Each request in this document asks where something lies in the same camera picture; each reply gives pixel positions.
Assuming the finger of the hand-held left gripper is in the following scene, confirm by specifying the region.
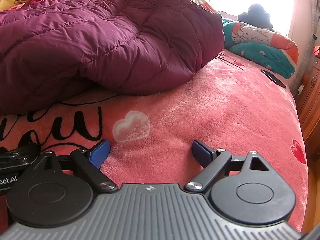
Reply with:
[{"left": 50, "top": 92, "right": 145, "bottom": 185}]
[{"left": 0, "top": 143, "right": 39, "bottom": 167}]

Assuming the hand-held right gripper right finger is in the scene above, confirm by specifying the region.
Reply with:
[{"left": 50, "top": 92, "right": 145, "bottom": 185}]
[{"left": 184, "top": 140, "right": 272, "bottom": 193}]

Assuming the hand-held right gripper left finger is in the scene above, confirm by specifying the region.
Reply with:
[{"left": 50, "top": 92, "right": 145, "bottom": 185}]
[{"left": 27, "top": 139, "right": 118, "bottom": 194}]

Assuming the purple down jacket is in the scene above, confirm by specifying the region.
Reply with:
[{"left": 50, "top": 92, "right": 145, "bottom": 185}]
[{"left": 0, "top": 0, "right": 225, "bottom": 115}]

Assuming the pile of black clothes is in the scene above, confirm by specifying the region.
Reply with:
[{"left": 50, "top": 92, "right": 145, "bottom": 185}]
[{"left": 237, "top": 4, "right": 274, "bottom": 32}]

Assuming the black smartphone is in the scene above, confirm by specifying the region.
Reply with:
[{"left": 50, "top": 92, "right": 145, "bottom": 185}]
[{"left": 260, "top": 69, "right": 287, "bottom": 88}]

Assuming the wooden cabinet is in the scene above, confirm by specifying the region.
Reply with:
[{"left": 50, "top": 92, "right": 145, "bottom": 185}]
[{"left": 297, "top": 57, "right": 320, "bottom": 160}]

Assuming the rabbit print quilt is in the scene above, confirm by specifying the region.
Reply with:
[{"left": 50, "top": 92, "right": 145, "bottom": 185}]
[{"left": 171, "top": 0, "right": 299, "bottom": 79}]

